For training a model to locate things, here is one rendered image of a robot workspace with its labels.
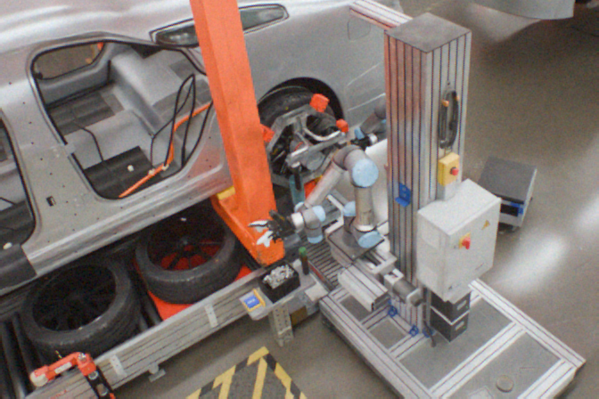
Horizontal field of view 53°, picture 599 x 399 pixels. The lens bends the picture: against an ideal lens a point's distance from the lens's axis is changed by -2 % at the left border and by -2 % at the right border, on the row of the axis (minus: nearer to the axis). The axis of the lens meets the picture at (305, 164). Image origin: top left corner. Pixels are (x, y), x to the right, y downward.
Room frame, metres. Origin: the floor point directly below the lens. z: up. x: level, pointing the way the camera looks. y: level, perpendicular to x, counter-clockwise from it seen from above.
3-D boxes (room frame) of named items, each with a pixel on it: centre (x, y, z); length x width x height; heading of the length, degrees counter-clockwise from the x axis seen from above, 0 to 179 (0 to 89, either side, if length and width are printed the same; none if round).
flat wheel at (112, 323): (2.38, 1.46, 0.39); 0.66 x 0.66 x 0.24
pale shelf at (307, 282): (2.28, 0.26, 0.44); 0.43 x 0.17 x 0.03; 118
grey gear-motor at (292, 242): (2.84, 0.25, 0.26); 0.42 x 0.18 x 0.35; 28
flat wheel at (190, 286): (2.72, 0.81, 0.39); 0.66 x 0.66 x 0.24
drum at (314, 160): (3.00, -0.02, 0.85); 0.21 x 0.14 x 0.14; 28
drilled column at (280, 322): (2.26, 0.29, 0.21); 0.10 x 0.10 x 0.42; 28
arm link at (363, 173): (2.12, -0.25, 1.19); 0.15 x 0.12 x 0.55; 16
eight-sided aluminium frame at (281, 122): (3.06, 0.02, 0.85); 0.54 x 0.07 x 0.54; 118
